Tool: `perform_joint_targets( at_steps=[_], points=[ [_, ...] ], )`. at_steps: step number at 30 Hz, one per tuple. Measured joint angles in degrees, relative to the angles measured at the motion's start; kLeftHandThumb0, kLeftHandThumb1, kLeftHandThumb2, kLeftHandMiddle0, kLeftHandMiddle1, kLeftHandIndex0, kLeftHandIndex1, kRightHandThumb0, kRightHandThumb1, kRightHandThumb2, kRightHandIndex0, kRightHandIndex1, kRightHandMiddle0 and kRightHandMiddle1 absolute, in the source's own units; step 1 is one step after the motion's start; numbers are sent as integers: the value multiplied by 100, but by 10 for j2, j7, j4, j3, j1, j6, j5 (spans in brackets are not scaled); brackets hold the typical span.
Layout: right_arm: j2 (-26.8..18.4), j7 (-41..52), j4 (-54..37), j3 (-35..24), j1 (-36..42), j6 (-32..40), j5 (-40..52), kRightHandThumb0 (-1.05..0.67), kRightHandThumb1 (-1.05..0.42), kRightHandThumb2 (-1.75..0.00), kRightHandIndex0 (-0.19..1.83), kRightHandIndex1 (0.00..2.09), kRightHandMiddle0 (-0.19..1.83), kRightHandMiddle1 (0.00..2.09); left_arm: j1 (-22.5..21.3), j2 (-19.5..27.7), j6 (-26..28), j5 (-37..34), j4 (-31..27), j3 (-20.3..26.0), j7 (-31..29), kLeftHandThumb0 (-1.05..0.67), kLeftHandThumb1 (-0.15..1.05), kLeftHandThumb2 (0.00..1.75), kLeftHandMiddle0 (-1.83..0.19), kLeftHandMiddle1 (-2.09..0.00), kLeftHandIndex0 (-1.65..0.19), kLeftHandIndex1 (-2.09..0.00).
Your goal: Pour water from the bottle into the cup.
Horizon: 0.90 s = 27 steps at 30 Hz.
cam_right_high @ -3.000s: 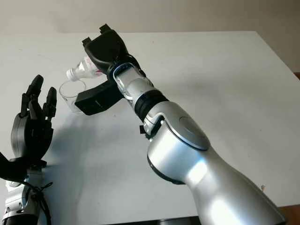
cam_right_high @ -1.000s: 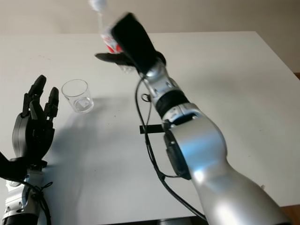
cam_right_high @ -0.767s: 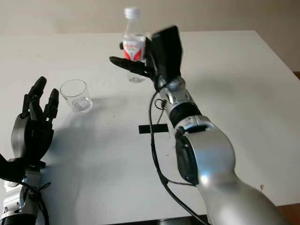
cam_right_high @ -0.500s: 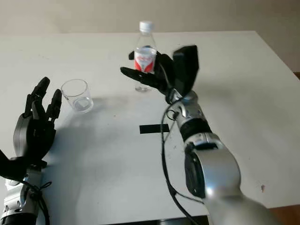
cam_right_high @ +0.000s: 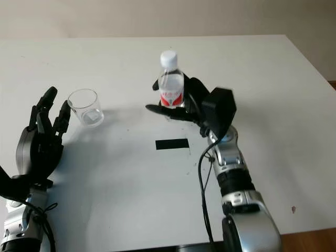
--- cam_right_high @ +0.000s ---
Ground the black tape strip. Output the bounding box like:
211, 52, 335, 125
155, 139, 190, 151

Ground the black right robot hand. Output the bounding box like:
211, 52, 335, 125
145, 73, 214, 135

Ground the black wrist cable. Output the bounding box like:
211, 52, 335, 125
23, 196, 59, 252
183, 93, 222, 245

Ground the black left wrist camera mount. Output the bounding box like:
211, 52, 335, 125
0, 164, 54, 201

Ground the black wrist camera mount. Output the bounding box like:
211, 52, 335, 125
201, 87, 237, 138
0, 164, 54, 201

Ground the clear glass cup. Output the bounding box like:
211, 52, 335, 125
67, 88, 105, 128

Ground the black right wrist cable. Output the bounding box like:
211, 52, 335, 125
183, 93, 222, 245

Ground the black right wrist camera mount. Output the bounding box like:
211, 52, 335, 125
201, 87, 237, 138

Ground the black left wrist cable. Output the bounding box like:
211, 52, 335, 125
23, 196, 59, 252

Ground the clear water bottle red label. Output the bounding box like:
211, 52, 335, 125
158, 50, 185, 109

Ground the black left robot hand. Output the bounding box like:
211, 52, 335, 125
15, 86, 72, 177

